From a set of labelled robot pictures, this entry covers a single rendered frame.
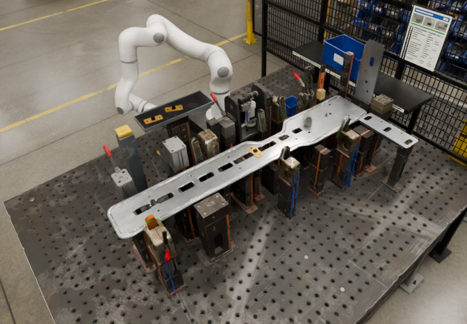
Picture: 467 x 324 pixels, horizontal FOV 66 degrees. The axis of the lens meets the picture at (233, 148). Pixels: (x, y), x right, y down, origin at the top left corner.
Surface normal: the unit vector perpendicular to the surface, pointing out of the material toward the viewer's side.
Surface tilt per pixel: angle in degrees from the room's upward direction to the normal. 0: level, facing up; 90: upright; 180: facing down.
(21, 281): 0
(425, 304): 0
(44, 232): 0
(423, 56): 90
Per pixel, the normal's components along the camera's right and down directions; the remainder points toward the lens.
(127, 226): -0.04, -0.75
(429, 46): -0.82, 0.40
